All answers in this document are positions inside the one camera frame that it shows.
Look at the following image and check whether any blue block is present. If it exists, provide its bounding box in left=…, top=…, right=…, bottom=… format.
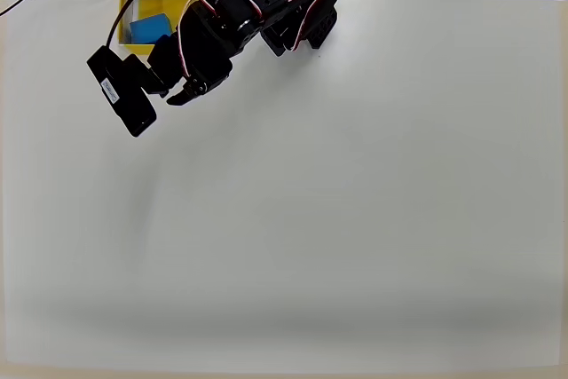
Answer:
left=129, top=13, right=174, bottom=45

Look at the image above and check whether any yellow cardboard box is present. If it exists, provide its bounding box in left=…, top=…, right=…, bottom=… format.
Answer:
left=118, top=0, right=200, bottom=61

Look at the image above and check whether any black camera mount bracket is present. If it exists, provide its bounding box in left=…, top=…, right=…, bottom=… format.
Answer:
left=121, top=53, right=170, bottom=99

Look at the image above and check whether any white red servo cable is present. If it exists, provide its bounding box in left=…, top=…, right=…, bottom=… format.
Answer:
left=174, top=0, right=210, bottom=83
left=221, top=0, right=363, bottom=52

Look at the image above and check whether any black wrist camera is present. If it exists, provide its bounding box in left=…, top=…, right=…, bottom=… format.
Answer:
left=85, top=44, right=158, bottom=138

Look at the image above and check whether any black camera cable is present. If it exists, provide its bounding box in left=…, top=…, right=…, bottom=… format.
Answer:
left=106, top=0, right=199, bottom=50

